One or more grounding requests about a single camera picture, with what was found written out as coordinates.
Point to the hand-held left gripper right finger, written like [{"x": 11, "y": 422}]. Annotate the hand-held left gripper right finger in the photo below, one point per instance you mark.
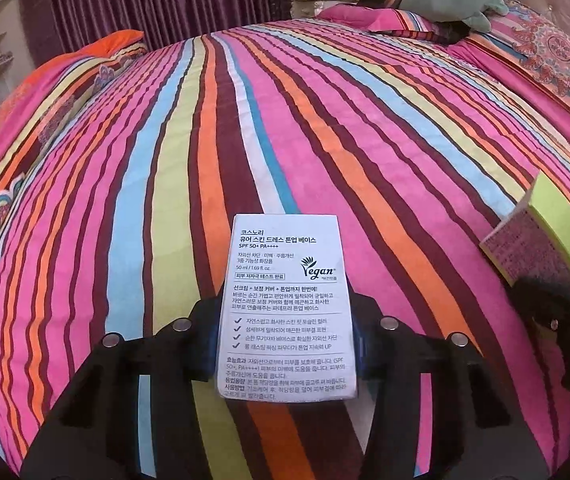
[{"x": 372, "y": 355}]

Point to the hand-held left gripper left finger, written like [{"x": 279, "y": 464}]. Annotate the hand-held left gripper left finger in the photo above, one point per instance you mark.
[{"x": 204, "y": 355}]

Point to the long white printed box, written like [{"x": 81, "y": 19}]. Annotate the long white printed box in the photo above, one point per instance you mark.
[{"x": 282, "y": 305}]

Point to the light green box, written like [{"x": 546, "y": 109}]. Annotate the light green box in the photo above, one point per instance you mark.
[{"x": 560, "y": 230}]

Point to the striped colourful blanket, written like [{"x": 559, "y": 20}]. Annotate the striped colourful blanket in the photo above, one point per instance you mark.
[{"x": 265, "y": 135}]

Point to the floral patterned pink pillow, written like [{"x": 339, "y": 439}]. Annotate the floral patterned pink pillow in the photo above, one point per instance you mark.
[{"x": 550, "y": 55}]

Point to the orange patterned pillow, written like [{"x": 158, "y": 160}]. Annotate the orange patterned pillow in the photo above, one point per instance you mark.
[{"x": 40, "y": 85}]

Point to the pink striped pillow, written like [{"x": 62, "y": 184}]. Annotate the pink striped pillow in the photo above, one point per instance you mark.
[{"x": 395, "y": 20}]

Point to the cream carved nightstand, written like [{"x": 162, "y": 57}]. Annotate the cream carved nightstand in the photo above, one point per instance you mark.
[{"x": 315, "y": 6}]

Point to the purple curtain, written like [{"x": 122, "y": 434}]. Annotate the purple curtain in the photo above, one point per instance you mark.
[{"x": 165, "y": 0}]

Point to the white shelf cabinet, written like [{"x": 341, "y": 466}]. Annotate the white shelf cabinet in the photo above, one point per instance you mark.
[{"x": 0, "y": 55}]

